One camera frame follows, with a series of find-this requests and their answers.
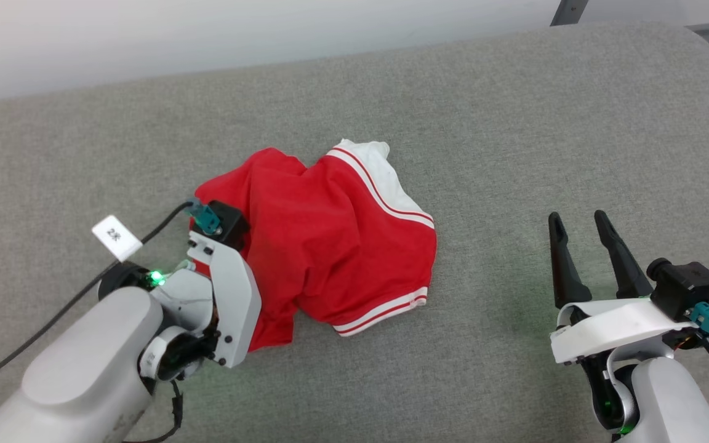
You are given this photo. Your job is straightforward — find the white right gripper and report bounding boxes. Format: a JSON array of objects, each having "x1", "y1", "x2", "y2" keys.
[{"x1": 548, "y1": 210, "x2": 700, "y2": 365}]

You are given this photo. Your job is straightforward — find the grey fabric sofa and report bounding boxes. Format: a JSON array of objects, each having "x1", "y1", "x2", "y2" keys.
[{"x1": 0, "y1": 22, "x2": 709, "y2": 443}]

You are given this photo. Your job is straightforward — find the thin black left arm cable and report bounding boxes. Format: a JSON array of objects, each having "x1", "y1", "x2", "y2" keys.
[{"x1": 124, "y1": 380, "x2": 184, "y2": 443}]

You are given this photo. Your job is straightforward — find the dark grey slanted post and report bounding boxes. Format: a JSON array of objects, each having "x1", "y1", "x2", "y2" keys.
[{"x1": 550, "y1": 0, "x2": 590, "y2": 26}]

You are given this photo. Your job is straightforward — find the white cable label tag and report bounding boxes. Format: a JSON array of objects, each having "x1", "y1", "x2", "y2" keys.
[{"x1": 92, "y1": 215, "x2": 143, "y2": 262}]

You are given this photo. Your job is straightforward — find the teal left camera connector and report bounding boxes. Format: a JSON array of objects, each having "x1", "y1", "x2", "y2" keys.
[{"x1": 186, "y1": 198, "x2": 221, "y2": 236}]

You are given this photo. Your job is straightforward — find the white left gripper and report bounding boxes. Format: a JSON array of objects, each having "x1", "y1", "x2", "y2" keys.
[{"x1": 186, "y1": 231, "x2": 263, "y2": 370}]

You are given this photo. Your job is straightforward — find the red and white jersey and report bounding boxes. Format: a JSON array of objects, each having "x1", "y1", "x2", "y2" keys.
[{"x1": 194, "y1": 139, "x2": 438, "y2": 353}]

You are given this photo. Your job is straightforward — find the black left camera cable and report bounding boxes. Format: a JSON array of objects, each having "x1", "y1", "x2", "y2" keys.
[{"x1": 0, "y1": 200, "x2": 198, "y2": 401}]

